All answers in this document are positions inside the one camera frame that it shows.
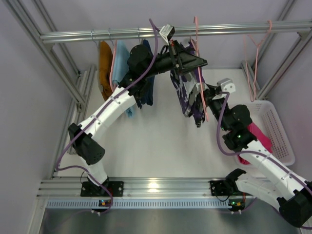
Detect dark blue jeans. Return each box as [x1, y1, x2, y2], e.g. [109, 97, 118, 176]
[135, 39, 155, 109]

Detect pink trousers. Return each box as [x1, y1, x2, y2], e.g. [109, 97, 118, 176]
[247, 122, 272, 153]

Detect aluminium hanging rail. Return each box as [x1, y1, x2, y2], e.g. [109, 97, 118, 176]
[40, 19, 312, 44]

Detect mustard brown trousers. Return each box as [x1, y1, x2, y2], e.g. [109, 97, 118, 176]
[98, 41, 113, 101]

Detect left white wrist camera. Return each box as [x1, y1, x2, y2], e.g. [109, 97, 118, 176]
[159, 24, 175, 45]

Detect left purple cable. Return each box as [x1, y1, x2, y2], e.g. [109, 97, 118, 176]
[55, 18, 161, 215]

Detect right aluminium frame post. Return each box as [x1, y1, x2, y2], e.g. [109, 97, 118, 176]
[241, 0, 312, 100]

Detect slotted cable duct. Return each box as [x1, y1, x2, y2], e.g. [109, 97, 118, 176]
[46, 198, 231, 210]

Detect left aluminium frame post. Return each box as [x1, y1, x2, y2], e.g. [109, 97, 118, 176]
[3, 0, 86, 105]

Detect light blue trousers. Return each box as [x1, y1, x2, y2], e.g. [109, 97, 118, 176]
[111, 40, 136, 118]

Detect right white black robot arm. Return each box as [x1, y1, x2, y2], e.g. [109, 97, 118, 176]
[203, 85, 312, 229]

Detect pink wire hanger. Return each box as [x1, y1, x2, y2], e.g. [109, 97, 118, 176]
[190, 16, 209, 122]
[243, 20, 273, 102]

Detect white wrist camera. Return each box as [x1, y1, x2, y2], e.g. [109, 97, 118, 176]
[159, 24, 175, 45]
[213, 78, 236, 100]

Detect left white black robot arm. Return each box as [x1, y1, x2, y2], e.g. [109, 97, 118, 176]
[68, 40, 208, 196]

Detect white plastic basket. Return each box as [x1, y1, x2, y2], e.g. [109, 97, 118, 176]
[245, 100, 295, 166]

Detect aluminium frame post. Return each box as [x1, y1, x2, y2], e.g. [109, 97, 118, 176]
[3, 0, 86, 105]
[241, 0, 312, 100]

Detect purple camouflage trousers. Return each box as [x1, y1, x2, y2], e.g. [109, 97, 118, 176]
[170, 39, 208, 128]

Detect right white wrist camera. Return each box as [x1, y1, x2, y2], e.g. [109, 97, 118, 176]
[213, 78, 236, 100]

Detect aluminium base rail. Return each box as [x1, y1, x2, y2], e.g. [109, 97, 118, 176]
[37, 177, 221, 199]

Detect grey hanger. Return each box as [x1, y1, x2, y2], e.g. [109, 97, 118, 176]
[137, 27, 144, 44]

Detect silver wire hanger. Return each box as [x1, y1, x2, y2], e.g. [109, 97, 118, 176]
[91, 29, 98, 49]

